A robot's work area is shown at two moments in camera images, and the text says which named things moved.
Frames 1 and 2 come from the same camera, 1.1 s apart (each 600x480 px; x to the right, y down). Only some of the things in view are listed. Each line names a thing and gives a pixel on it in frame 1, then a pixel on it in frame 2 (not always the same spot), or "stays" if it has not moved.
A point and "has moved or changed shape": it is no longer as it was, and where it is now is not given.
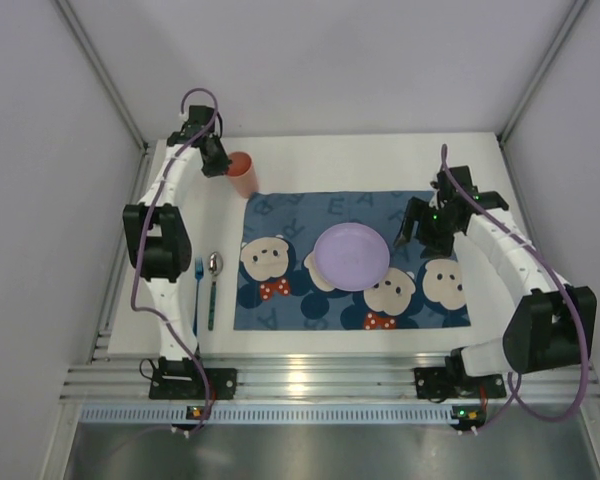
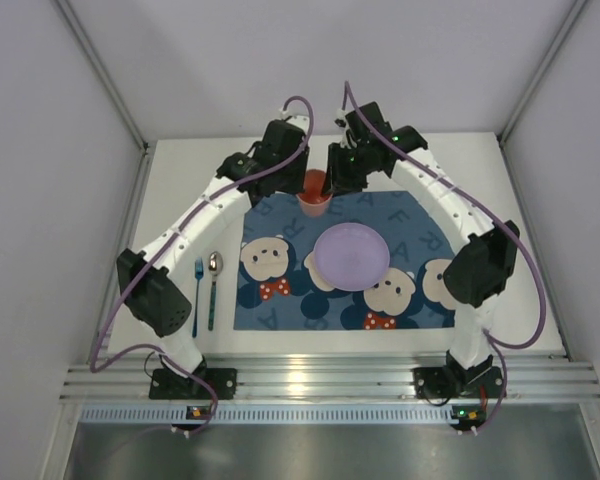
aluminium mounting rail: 310,377 stays
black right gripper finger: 435,247 to 350,180
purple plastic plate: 352,257 stays
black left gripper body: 216,161 to 278,181
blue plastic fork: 199,271 stays
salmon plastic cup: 242,174 has moved or changed shape
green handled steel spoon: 215,266 stays
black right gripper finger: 415,210 to 340,177
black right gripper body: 419,223 to 343,178
